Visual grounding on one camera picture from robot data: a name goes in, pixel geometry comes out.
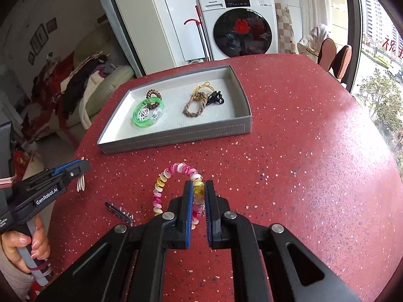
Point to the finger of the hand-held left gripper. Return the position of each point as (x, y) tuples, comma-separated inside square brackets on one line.
[(78, 170), (66, 167)]

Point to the white bag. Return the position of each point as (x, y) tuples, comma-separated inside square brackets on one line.
[(314, 37)]

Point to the grey jewelry tray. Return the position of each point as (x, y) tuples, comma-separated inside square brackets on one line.
[(176, 125)]

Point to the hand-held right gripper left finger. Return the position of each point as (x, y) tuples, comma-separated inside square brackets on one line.
[(190, 220)]

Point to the white hair clips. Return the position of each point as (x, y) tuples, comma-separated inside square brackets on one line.
[(81, 179)]

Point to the pile of clothes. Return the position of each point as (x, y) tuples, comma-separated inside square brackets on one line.
[(75, 85)]

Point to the cream sofa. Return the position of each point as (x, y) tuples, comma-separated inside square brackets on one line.
[(119, 78)]

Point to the black claw hair clip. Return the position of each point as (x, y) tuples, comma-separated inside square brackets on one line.
[(215, 98)]

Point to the white cabinet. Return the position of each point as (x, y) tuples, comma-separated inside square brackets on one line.
[(176, 19)]

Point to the person's left hand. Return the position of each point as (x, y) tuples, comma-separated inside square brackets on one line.
[(12, 245)]

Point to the small red picture frame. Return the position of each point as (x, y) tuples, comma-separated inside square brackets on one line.
[(51, 25)]

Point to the brown chair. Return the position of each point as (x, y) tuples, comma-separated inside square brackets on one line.
[(343, 63), (327, 55)]

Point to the white washing machine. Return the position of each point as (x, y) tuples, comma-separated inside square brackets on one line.
[(242, 31)]

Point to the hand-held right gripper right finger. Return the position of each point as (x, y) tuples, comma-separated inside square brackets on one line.
[(208, 232)]

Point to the green bangle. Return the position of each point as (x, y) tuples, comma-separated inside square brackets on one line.
[(136, 118)]

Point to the large picture frame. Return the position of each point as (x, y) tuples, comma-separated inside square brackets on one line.
[(39, 39)]

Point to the small dark picture frame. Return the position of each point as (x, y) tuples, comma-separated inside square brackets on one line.
[(31, 57)]

